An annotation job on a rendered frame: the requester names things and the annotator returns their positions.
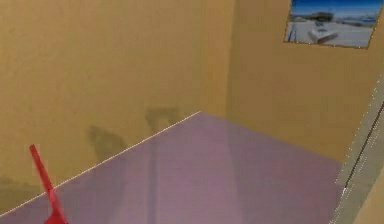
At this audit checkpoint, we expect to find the framed blue landscape picture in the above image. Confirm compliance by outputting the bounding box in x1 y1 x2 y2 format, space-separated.
283 0 384 50

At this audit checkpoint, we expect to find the red pointed stick object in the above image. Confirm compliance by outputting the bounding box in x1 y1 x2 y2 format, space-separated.
28 143 70 224

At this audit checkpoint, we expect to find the grey room door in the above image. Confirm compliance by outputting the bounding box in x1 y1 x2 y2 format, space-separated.
329 71 384 224

